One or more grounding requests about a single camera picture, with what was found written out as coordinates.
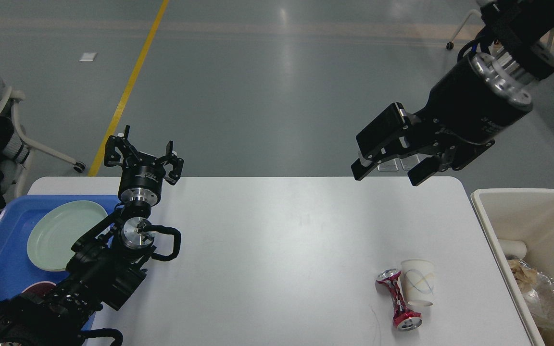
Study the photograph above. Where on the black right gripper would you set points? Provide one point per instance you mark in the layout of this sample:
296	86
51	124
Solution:
474	102

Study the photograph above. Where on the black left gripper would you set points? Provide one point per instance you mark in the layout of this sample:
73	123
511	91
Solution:
142	178

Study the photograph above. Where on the mint green plate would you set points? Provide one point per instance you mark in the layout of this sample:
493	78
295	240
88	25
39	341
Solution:
49	244

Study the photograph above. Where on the plain white paper cup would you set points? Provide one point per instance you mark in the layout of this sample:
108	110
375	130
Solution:
513	249

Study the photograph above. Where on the pink mug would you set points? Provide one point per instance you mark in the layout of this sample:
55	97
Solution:
40	288

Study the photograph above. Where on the red snack wrapper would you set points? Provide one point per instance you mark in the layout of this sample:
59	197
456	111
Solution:
404	318

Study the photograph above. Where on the aluminium foil tray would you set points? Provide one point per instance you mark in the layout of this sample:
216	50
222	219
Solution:
540	301

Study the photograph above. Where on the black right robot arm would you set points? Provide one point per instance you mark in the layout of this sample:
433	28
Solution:
518	25

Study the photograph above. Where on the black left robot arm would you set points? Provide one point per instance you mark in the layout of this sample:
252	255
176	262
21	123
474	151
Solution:
107	263

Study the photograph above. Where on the right floor outlet plate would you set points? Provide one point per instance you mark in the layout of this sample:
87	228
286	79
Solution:
410	162

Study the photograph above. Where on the floor outlet plate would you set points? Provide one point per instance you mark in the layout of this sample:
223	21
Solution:
410	162
389	166

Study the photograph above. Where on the left floor outlet plate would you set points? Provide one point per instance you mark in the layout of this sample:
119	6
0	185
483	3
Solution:
389	166

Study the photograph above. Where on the white office chair left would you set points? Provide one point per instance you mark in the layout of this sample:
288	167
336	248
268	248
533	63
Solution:
17	168

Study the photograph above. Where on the grey office chair right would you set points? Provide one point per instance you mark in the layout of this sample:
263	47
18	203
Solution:
476	13

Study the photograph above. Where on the beige plastic bin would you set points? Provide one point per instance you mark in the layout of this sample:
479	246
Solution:
526	215

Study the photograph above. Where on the crumpled brown paper ball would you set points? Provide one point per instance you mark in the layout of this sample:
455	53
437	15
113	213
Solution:
524	275

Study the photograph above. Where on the blue plastic tray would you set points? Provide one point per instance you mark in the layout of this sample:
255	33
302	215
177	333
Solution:
17	221

